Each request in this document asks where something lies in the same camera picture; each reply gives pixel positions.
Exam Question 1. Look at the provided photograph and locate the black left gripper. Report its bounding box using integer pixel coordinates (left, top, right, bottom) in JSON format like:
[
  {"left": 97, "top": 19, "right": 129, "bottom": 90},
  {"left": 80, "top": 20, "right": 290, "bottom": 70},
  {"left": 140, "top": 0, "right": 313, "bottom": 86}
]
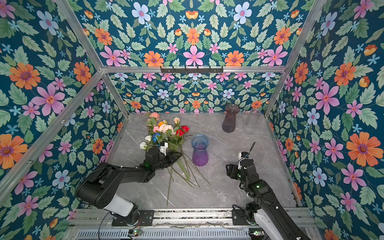
[{"left": 151, "top": 150, "right": 182, "bottom": 172}]

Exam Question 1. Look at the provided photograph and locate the red artificial rose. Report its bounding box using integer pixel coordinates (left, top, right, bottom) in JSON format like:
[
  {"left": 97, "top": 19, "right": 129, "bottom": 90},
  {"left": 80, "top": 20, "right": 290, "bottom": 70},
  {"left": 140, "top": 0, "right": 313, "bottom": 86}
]
[{"left": 176, "top": 129, "right": 185, "bottom": 137}]

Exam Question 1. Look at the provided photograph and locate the blue artificial rose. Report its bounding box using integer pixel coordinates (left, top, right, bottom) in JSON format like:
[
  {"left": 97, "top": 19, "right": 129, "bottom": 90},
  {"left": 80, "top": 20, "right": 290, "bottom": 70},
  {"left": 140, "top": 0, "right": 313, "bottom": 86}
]
[{"left": 152, "top": 133, "right": 161, "bottom": 144}]

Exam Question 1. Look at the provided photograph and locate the purple blue glass vase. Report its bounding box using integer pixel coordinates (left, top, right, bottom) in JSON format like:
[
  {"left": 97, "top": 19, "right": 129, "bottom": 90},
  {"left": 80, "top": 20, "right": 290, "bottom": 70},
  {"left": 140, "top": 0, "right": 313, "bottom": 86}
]
[{"left": 191, "top": 135, "right": 210, "bottom": 167}]

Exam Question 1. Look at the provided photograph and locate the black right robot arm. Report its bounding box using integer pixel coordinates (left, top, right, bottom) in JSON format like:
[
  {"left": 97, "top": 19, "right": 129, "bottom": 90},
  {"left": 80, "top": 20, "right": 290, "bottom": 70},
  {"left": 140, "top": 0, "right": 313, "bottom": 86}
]
[{"left": 226, "top": 158, "right": 309, "bottom": 240}]

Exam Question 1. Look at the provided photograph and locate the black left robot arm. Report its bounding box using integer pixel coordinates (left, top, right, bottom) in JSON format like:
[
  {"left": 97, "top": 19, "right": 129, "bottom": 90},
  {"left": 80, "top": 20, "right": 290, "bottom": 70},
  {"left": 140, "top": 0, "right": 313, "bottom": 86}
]
[{"left": 76, "top": 147, "right": 182, "bottom": 219}]

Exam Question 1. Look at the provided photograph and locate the clear glass vase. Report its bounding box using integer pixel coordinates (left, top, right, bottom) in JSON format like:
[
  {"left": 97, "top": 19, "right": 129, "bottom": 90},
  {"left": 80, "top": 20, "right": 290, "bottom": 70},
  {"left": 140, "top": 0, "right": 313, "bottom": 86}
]
[{"left": 243, "top": 109, "right": 262, "bottom": 134}]

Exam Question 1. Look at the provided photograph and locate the dark smoky glass vase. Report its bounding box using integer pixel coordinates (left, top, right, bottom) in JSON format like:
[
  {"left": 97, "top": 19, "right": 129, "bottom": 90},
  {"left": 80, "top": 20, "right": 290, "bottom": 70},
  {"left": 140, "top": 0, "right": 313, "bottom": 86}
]
[{"left": 222, "top": 104, "right": 240, "bottom": 133}]

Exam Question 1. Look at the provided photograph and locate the cream pink peony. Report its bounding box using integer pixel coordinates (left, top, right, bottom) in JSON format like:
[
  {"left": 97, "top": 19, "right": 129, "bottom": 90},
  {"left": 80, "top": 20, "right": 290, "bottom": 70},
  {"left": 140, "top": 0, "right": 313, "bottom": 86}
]
[{"left": 159, "top": 124, "right": 174, "bottom": 135}]

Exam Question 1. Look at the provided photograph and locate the red rose at pile edge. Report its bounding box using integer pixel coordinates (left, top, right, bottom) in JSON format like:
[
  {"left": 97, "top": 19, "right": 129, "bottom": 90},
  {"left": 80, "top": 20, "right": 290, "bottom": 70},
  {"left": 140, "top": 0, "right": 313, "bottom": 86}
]
[{"left": 182, "top": 126, "right": 190, "bottom": 133}]

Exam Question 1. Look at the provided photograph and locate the orange artificial flower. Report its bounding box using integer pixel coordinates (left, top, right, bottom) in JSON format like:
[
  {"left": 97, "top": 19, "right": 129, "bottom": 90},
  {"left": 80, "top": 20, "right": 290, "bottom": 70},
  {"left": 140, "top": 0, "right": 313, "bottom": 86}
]
[{"left": 158, "top": 120, "right": 167, "bottom": 127}]

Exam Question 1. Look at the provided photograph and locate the cream peach rose bud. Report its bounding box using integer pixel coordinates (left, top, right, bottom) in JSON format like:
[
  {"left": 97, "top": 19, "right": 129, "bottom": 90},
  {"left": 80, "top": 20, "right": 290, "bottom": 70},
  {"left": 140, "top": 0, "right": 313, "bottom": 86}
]
[{"left": 173, "top": 117, "right": 181, "bottom": 125}]

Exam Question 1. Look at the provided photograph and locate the pink carnation top flower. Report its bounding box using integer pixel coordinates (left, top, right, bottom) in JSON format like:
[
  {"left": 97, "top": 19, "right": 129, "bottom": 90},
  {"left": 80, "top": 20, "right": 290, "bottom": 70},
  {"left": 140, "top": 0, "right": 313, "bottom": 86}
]
[{"left": 149, "top": 113, "right": 160, "bottom": 121}]

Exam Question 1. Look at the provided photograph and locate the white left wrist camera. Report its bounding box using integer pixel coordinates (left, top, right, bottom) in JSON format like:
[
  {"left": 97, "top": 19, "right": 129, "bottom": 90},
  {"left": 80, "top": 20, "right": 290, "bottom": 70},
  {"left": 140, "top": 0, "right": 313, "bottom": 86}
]
[{"left": 159, "top": 142, "right": 169, "bottom": 156}]

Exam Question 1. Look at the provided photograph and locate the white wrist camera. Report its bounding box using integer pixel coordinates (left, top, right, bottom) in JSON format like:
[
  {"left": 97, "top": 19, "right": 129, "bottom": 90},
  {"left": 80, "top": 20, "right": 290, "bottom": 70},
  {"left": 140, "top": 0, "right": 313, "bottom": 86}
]
[
  {"left": 238, "top": 152, "right": 249, "bottom": 163},
  {"left": 159, "top": 142, "right": 169, "bottom": 156}
]

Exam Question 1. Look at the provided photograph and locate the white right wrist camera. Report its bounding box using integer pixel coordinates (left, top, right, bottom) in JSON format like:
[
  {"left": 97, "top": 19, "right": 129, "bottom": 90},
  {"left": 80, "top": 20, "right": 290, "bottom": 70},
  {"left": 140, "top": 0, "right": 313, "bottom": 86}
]
[{"left": 238, "top": 152, "right": 249, "bottom": 163}]

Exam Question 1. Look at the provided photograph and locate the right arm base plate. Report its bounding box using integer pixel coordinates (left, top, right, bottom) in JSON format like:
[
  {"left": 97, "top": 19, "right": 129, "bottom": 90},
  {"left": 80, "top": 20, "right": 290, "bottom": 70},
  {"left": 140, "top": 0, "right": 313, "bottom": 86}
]
[{"left": 232, "top": 207, "right": 257, "bottom": 226}]

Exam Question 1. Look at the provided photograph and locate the aluminium front rail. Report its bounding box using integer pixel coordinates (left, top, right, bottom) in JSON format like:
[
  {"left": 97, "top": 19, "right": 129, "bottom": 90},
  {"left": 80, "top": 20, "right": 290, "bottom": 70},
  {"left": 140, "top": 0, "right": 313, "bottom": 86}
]
[{"left": 67, "top": 207, "right": 319, "bottom": 229}]

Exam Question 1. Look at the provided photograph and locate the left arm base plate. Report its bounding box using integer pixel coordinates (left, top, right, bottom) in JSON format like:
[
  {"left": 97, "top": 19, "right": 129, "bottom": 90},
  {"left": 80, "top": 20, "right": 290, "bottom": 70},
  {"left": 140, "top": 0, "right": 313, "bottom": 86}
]
[{"left": 112, "top": 210, "right": 155, "bottom": 227}]

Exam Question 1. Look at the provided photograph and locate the black wall hook rack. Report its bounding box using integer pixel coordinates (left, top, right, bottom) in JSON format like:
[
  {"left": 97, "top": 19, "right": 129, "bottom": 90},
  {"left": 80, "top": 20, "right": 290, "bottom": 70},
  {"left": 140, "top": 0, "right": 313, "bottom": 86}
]
[{"left": 160, "top": 66, "right": 224, "bottom": 74}]

